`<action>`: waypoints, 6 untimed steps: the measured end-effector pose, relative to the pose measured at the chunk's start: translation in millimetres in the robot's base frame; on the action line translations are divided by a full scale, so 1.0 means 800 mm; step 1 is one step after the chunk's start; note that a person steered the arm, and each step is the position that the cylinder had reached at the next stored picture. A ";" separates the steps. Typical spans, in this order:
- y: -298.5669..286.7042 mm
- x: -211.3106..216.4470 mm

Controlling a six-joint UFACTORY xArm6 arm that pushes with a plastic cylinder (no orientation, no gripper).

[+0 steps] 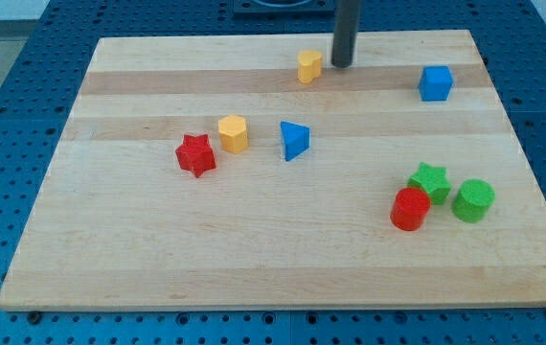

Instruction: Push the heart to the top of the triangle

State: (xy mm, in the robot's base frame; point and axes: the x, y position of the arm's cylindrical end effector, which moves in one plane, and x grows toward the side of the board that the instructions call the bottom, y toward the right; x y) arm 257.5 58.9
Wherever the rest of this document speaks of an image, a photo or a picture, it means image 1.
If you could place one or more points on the light wooden board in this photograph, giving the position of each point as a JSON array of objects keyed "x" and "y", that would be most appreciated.
[{"x": 117, "y": 225}]

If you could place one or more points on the yellow heart block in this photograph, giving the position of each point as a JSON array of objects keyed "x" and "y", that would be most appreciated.
[{"x": 309, "y": 66}]

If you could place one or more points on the green star block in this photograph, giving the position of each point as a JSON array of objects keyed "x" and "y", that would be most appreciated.
[{"x": 433, "y": 181}]

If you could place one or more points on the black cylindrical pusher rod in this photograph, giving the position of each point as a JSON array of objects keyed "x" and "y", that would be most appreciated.
[{"x": 346, "y": 25}]

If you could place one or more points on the blue cube block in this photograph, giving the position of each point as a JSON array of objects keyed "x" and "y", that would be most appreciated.
[{"x": 435, "y": 83}]

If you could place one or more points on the red cylinder block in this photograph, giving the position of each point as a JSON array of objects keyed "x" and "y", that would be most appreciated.
[{"x": 410, "y": 208}]

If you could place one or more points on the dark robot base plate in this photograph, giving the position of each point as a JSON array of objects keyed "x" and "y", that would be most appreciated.
[{"x": 282, "y": 7}]

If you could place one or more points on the yellow hexagon block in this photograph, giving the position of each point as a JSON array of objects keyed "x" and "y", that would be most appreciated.
[{"x": 233, "y": 133}]

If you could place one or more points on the blue triangle block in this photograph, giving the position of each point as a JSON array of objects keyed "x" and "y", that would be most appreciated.
[{"x": 295, "y": 139}]

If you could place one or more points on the green cylinder block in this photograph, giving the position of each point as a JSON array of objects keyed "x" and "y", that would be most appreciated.
[{"x": 473, "y": 200}]

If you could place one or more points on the red star block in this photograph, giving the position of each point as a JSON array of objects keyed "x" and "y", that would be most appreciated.
[{"x": 195, "y": 154}]

